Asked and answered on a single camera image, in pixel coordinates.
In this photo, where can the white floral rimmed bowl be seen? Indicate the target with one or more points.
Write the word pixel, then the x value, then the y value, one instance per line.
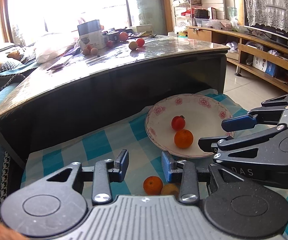
pixel 203 117

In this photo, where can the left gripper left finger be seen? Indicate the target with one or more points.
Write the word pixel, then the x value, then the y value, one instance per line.
pixel 102 174

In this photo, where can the small peach fruit on table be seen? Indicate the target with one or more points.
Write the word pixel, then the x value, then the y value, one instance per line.
pixel 86 51

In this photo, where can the red tomato with stem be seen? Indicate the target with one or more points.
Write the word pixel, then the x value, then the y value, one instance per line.
pixel 178 123

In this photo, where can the orange fruit on table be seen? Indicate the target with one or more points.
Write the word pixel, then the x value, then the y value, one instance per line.
pixel 123 36

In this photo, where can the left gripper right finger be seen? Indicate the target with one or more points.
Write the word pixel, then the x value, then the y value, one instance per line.
pixel 187 174

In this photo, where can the brownish yellow small fruit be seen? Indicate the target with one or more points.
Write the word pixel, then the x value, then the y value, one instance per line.
pixel 170 189

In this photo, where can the dark glass-top coffee table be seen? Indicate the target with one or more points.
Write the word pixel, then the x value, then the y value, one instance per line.
pixel 48 108

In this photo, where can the blue white box on shelf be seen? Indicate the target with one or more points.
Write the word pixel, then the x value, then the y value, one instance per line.
pixel 264 65

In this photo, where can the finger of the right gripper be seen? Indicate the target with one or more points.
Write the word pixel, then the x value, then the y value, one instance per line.
pixel 265 148
pixel 271 112

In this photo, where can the large orange mandarin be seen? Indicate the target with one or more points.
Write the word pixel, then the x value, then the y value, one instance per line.
pixel 183 138

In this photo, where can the grey leather sofa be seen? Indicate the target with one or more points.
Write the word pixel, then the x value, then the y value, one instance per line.
pixel 11 51

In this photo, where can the grey white carton box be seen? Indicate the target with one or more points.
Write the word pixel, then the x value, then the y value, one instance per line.
pixel 90 33

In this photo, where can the small red fruit on table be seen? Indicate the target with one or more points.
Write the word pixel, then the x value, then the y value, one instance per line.
pixel 109 44

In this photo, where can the wooden tv cabinet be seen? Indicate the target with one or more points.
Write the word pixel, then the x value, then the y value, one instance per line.
pixel 248 46

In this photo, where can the yellow fruit on table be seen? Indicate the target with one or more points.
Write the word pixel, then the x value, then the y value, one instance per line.
pixel 132 45

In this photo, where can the small round orange mandarin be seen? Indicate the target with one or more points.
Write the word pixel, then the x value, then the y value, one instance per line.
pixel 153 185

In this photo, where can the white plastic bag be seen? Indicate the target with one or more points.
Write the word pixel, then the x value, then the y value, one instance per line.
pixel 52 45

